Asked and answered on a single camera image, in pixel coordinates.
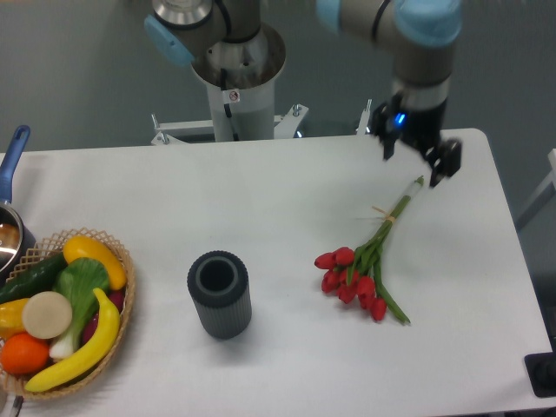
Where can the yellow banana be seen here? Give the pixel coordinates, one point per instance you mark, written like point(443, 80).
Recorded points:
point(87, 356)

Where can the green bok choy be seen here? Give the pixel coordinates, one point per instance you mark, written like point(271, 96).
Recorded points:
point(76, 283)

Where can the blue handled saucepan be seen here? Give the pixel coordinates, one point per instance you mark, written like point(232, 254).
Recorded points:
point(16, 239)

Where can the white frame at right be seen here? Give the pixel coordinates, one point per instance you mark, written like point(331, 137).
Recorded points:
point(540, 197)

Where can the beige round disc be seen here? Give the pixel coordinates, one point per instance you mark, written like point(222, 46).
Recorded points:
point(46, 315)

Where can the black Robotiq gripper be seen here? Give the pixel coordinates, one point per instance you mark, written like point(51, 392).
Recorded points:
point(419, 129)

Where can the dark grey ribbed vase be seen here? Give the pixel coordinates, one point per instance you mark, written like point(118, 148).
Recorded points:
point(219, 286)

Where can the green cucumber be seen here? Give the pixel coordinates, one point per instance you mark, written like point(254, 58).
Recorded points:
point(36, 279)

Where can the orange fruit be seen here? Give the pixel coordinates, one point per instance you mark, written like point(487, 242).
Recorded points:
point(24, 354)

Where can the woven wicker basket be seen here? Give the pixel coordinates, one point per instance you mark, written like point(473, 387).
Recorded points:
point(45, 249)

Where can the yellow bell pepper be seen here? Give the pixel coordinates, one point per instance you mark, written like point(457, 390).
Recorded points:
point(11, 318)

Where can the white metal base bracket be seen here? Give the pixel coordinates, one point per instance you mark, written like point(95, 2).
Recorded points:
point(295, 124)

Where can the black device at edge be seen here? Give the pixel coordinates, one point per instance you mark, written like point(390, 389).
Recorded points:
point(541, 372)

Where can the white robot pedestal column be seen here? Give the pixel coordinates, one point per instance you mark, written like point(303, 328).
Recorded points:
point(240, 82)

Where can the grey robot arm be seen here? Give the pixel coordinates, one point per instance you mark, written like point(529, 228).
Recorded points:
point(421, 36)

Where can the purple red vegetable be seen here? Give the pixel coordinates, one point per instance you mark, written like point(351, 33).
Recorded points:
point(117, 298)

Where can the red tulip bouquet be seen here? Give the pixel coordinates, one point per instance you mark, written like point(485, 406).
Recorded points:
point(356, 274)

